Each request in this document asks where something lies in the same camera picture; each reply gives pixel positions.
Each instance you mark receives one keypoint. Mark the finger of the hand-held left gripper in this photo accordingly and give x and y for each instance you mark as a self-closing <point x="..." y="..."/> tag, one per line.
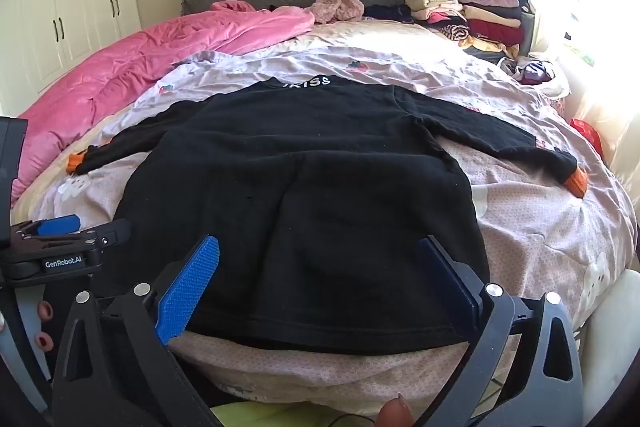
<point x="107" y="232"/>
<point x="60" y="224"/>

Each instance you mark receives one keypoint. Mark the pink quilt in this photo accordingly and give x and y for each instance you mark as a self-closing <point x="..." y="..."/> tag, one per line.
<point x="125" y="67"/>

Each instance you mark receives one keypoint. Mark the white bed frame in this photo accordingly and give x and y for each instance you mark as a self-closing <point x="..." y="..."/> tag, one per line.
<point x="612" y="347"/>

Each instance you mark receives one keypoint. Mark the red bag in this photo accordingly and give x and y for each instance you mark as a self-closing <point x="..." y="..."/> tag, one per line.
<point x="586" y="136"/>

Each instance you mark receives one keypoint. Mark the stack of folded clothes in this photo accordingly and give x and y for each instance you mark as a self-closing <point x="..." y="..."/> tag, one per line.
<point x="475" y="14"/>

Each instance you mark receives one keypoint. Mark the cream curtain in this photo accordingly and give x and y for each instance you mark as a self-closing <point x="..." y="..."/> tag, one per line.
<point x="575" y="7"/>

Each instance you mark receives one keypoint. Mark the purple and white clothes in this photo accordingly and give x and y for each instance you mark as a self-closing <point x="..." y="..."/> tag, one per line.
<point x="535" y="69"/>

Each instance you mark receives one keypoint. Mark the pink fuzzy garment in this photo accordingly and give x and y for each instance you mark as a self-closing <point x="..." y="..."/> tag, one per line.
<point x="339" y="7"/>

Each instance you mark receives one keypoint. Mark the dark garment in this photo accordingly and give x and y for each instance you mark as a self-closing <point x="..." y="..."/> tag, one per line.
<point x="387" y="12"/>

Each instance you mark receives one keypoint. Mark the green clothing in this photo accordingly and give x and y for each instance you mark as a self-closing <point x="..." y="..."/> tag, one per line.
<point x="280" y="414"/>

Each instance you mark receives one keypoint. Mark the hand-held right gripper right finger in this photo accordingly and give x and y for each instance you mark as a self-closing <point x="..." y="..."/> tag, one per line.
<point x="445" y="277"/>

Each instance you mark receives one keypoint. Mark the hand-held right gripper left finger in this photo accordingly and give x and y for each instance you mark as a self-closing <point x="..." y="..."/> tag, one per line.
<point x="187" y="292"/>

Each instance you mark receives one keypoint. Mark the person's left hand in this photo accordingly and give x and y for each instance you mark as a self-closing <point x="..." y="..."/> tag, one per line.
<point x="45" y="311"/>

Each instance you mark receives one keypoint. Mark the black sweater with orange cuffs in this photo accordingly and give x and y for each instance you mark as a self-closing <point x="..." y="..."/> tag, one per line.
<point x="300" y="187"/>

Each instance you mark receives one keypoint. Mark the pink patterned bed sheet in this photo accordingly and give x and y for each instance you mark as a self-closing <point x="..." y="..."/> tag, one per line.
<point x="525" y="207"/>

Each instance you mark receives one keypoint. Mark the person's right hand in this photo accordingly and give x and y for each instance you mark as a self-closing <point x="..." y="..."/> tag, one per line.
<point x="395" y="413"/>

